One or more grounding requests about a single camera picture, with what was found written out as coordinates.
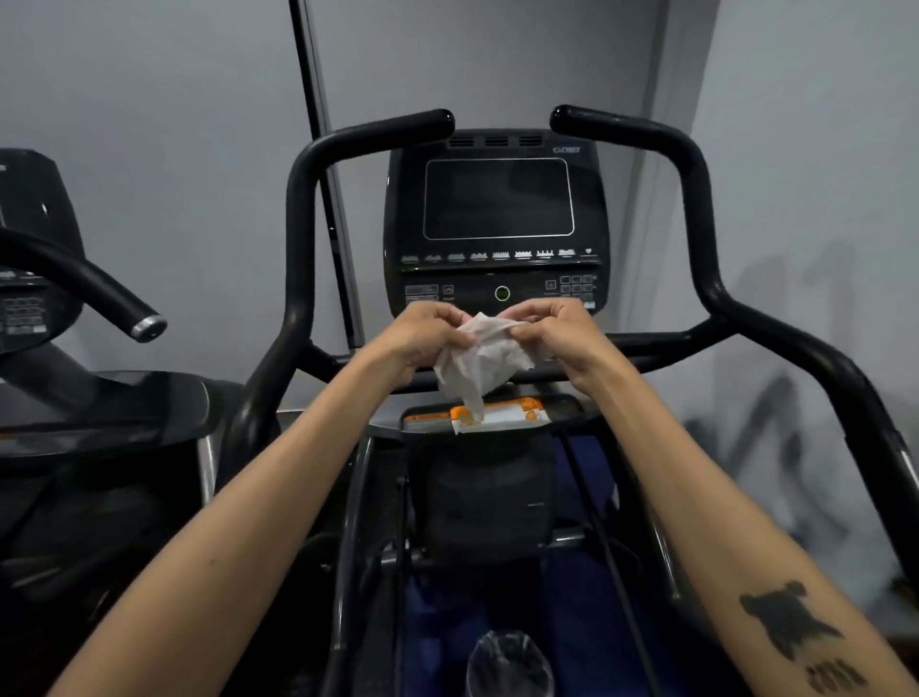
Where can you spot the person's right hand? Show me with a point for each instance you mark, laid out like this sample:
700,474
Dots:
567,341

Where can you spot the person's left hand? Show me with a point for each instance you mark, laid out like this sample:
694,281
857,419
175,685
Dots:
409,341

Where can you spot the person's left fingers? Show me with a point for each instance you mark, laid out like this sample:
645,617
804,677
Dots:
446,317

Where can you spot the person's right fingers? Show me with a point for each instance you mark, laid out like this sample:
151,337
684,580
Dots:
528,317

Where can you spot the white wet wipe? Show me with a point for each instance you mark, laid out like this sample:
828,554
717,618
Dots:
479,363

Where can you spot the person's left forearm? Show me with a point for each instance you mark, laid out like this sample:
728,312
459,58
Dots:
237,546

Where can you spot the person's right forearm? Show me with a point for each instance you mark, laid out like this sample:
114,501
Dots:
703,531

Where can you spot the orange and white wipe packet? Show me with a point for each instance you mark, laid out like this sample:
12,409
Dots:
506,416

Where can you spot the black exercise machine console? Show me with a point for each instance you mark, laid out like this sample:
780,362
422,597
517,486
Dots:
495,215

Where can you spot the black exercise machine body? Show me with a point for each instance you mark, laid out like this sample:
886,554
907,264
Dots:
488,495

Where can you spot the clear plastic bottle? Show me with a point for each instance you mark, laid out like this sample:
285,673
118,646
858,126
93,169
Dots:
510,664

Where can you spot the black neighbouring exercise machine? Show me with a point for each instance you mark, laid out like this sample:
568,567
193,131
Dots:
93,459

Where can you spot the black wall strip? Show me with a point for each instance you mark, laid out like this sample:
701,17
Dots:
324,165

